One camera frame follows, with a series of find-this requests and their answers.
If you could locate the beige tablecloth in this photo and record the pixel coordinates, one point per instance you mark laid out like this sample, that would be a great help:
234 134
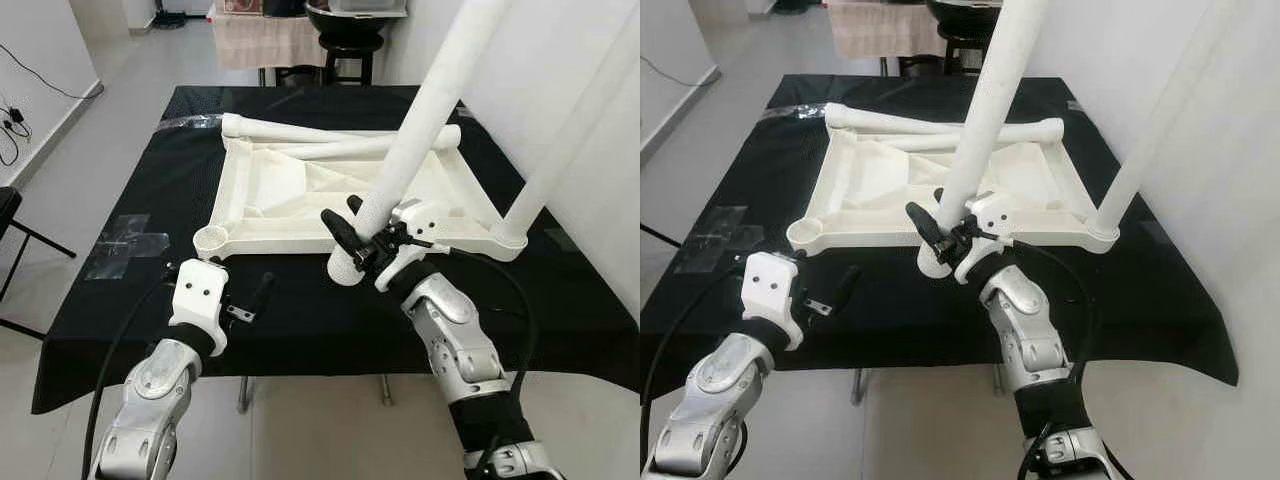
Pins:
270 40
880 30

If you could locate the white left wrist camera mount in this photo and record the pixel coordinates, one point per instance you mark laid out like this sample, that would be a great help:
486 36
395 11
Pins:
197 295
770 290

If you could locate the clear tape patch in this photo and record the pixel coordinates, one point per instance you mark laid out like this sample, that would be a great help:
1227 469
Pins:
561 240
1155 231

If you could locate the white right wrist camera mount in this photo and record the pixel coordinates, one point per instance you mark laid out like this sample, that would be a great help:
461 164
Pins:
1000 210
425 215

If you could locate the black tablecloth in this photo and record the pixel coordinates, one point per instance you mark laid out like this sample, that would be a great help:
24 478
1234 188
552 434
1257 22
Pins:
300 330
900 330

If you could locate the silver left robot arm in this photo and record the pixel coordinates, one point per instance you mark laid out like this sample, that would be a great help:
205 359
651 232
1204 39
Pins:
150 400
720 390

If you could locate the red printed poster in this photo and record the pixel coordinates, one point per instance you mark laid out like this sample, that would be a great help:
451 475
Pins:
240 5

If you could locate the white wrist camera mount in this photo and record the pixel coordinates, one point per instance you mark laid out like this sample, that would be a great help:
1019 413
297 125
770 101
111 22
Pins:
770 290
197 295
425 215
1000 210

